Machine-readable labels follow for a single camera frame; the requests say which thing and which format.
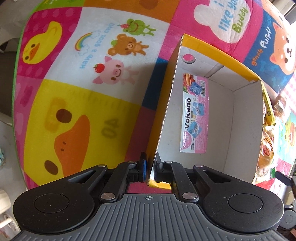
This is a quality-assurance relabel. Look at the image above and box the pink Volcano snack packet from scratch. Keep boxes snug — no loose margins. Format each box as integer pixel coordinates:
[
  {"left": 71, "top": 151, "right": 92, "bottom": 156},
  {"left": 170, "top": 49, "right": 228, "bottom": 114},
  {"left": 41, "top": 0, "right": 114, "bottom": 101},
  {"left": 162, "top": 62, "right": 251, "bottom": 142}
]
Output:
[{"left": 180, "top": 73, "right": 209, "bottom": 154}]

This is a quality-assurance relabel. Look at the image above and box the round bread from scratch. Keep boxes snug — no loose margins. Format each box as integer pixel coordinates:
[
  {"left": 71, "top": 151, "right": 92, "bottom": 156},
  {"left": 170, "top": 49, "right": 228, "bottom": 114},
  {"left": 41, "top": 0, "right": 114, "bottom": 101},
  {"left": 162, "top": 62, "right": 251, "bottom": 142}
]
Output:
[{"left": 257, "top": 126, "right": 275, "bottom": 169}]

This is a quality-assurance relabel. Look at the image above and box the yellow cardboard box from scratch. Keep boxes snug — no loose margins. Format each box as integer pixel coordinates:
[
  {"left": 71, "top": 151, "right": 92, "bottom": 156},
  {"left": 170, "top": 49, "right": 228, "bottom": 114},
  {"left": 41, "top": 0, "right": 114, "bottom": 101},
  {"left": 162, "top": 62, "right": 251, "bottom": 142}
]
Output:
[{"left": 147, "top": 34, "right": 264, "bottom": 182}]

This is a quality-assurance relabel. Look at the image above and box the yellow snack bar wrapper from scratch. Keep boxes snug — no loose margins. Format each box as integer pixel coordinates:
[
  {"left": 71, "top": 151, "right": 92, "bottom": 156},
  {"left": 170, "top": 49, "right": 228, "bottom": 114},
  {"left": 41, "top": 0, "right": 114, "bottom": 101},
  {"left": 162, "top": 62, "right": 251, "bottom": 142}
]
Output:
[{"left": 262, "top": 84, "right": 275, "bottom": 126}]

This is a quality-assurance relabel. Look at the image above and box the colourful cartoon play mat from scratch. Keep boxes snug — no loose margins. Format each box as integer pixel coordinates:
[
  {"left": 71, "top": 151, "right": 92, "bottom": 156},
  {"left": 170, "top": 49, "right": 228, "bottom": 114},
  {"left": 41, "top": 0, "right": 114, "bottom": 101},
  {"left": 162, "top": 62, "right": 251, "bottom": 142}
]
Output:
[{"left": 13, "top": 1, "right": 295, "bottom": 189}]

